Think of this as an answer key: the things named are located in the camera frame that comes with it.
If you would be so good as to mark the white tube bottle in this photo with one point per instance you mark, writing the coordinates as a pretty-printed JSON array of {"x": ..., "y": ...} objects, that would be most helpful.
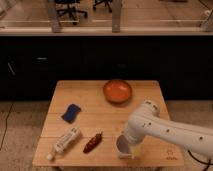
[{"x": 63, "y": 142}]

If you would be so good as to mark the white ceramic cup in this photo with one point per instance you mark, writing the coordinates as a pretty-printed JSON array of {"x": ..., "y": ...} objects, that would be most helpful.
[{"x": 122, "y": 147}]

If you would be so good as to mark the brown dried chili pepper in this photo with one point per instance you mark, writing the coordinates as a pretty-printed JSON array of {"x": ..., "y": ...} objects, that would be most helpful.
[{"x": 92, "y": 143}]

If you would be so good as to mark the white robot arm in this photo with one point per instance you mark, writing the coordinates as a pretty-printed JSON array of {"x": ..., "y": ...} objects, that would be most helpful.
[{"x": 145, "y": 120}]

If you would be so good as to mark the orange ceramic bowl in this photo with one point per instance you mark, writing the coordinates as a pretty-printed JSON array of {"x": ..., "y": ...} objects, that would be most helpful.
[{"x": 117, "y": 91}]

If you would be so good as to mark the dark cabinet counter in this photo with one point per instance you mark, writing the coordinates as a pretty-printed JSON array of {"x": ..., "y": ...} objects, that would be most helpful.
[{"x": 30, "y": 66}]

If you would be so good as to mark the blue sponge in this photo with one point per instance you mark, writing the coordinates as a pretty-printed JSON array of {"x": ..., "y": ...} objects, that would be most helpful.
[{"x": 71, "y": 113}]

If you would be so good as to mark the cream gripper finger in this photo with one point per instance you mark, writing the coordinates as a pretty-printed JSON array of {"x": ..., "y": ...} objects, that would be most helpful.
[{"x": 136, "y": 151}]

